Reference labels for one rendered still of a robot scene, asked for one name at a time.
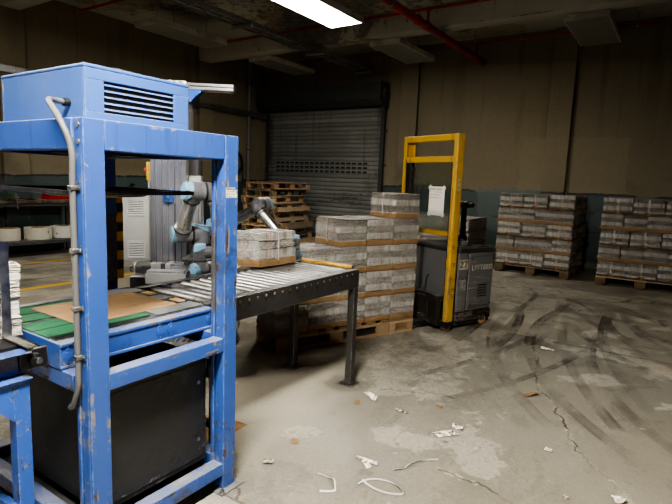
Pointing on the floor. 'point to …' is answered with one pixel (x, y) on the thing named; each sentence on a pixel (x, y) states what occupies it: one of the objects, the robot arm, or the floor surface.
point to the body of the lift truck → (471, 272)
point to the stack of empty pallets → (271, 197)
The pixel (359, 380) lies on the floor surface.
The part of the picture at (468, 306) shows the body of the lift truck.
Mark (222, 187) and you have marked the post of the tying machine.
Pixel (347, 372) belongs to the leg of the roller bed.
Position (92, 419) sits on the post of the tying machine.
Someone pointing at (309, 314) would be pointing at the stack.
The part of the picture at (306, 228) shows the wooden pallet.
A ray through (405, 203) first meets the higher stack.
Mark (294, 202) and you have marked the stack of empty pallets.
